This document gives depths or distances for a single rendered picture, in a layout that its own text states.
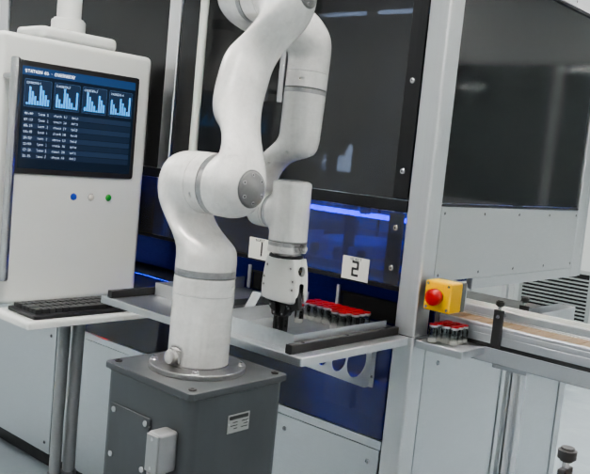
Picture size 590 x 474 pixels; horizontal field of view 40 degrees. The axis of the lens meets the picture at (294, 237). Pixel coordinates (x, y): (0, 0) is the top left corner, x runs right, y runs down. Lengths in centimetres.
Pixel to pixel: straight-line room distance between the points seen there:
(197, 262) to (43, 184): 96
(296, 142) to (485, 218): 69
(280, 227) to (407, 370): 53
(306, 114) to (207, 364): 55
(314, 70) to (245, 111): 23
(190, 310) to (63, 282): 98
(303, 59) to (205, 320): 58
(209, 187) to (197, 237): 11
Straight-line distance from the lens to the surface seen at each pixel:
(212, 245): 153
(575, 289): 675
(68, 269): 247
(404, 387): 202
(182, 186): 154
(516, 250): 239
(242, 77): 156
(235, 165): 147
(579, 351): 192
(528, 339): 196
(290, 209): 170
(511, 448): 209
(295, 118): 170
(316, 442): 223
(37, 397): 327
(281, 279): 173
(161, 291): 220
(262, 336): 179
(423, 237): 195
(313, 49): 171
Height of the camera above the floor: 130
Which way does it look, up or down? 6 degrees down
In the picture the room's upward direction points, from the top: 6 degrees clockwise
